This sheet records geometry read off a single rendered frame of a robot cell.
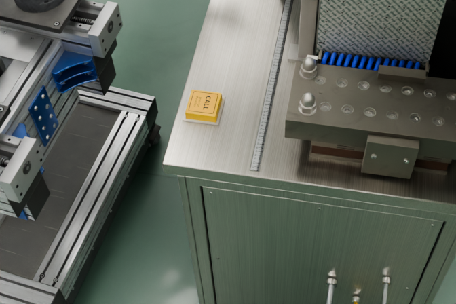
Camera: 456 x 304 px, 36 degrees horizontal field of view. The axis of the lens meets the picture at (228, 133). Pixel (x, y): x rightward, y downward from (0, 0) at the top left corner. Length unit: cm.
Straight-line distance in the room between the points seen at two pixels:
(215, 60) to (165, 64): 123
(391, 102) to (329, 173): 20
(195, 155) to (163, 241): 96
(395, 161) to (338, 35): 29
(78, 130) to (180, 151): 100
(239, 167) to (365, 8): 42
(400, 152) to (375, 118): 8
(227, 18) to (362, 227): 61
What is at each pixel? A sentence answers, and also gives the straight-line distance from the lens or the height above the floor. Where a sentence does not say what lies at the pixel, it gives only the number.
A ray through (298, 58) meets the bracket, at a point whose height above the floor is 91.
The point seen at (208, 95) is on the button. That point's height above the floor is 92.
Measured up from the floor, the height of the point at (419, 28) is 113.
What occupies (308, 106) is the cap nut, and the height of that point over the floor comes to 105.
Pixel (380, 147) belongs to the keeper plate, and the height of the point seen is 101.
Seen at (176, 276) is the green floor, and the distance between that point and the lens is 240.
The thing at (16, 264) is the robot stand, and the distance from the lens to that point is 229.
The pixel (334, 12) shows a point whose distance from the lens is 147.
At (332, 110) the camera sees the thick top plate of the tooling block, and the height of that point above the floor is 103.
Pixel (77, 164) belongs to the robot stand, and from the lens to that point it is 243.
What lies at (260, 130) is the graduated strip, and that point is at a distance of 157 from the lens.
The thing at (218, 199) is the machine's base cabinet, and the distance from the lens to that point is 161.
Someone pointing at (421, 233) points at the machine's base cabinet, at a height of 76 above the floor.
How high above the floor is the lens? 216
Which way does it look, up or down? 54 degrees down
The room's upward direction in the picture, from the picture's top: 4 degrees counter-clockwise
